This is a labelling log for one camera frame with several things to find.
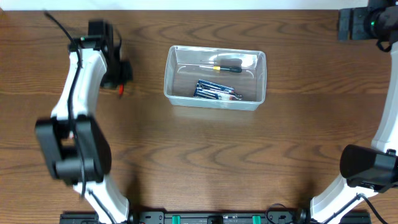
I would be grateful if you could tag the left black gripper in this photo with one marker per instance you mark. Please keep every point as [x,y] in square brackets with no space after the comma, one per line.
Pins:
[126,72]

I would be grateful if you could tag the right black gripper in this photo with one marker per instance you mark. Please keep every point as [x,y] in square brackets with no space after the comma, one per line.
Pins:
[362,29]

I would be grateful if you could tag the red handled pliers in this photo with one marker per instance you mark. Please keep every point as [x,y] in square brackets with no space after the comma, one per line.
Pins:
[121,90]

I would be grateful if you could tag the silver ring wrench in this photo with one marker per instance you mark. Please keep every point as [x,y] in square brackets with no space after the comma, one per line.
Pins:
[212,94]

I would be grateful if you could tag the blue precision screwdriver set case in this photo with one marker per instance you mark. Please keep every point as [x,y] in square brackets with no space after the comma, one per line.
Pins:
[216,86]

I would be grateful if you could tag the black yellow screwdriver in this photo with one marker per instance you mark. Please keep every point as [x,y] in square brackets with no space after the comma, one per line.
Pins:
[222,68]

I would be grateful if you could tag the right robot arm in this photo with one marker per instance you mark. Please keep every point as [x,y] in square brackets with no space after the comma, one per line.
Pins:
[365,171]

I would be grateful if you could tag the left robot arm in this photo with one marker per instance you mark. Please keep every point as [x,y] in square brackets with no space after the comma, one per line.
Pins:
[74,148]

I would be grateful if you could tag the clear plastic container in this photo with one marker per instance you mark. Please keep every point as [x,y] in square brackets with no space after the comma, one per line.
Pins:
[182,73]

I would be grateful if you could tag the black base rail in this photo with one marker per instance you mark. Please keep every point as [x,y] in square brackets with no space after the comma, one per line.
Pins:
[210,218]

